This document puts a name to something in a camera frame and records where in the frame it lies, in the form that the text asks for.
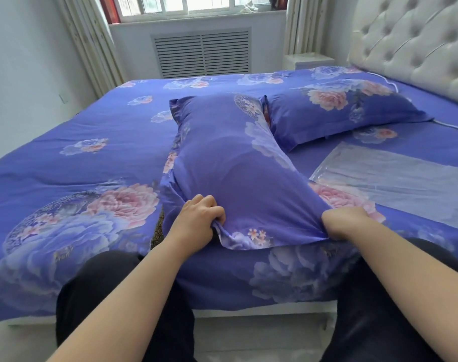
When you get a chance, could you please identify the white tufted headboard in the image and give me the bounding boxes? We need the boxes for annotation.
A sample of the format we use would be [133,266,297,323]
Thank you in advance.
[348,0,458,100]

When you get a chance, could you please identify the purple floral duvet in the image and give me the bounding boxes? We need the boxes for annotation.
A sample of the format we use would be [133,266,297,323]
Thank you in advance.
[0,66,361,324]

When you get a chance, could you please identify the person's right forearm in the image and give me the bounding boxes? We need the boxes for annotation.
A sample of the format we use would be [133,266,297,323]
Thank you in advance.
[336,218,458,362]

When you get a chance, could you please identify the person's left hand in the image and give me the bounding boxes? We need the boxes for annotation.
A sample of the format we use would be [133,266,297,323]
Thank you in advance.
[168,195,226,247]

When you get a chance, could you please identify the person's black trousers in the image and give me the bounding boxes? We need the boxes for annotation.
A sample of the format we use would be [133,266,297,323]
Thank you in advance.
[56,238,458,362]

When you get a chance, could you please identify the beige patterned curtain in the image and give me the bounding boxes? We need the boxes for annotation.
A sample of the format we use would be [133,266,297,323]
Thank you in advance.
[284,0,329,56]
[54,0,125,98]

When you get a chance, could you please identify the white bed frame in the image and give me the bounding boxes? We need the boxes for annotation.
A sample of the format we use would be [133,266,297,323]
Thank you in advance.
[7,299,339,328]

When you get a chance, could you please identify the person's right hand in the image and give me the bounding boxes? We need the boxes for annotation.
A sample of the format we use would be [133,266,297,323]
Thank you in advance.
[321,207,372,241]

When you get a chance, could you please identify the small purple floral pillow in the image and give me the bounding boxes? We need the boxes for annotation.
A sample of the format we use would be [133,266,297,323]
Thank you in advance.
[262,80,434,153]

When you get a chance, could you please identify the white bedside table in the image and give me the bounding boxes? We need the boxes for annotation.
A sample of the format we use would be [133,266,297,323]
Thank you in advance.
[283,53,335,71]

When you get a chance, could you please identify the white cable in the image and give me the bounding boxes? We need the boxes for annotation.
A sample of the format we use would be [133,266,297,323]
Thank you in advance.
[367,71,458,133]

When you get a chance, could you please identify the person's left forearm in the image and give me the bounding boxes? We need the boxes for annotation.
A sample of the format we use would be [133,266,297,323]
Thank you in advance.
[46,237,199,362]

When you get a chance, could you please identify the purple floral bed sheet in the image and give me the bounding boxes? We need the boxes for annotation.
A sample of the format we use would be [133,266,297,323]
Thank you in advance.
[176,81,458,311]

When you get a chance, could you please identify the white radiator vent cover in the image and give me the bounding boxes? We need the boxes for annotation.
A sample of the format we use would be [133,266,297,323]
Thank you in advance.
[151,28,252,79]

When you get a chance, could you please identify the large purple floral pillow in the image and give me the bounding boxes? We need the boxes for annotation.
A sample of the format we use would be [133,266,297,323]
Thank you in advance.
[159,95,386,251]

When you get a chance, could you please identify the clear plastic bag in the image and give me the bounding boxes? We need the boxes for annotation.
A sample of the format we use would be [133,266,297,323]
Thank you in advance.
[309,142,458,232]

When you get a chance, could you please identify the window with white frame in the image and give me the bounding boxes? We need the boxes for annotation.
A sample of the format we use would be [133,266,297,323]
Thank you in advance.
[110,0,288,24]

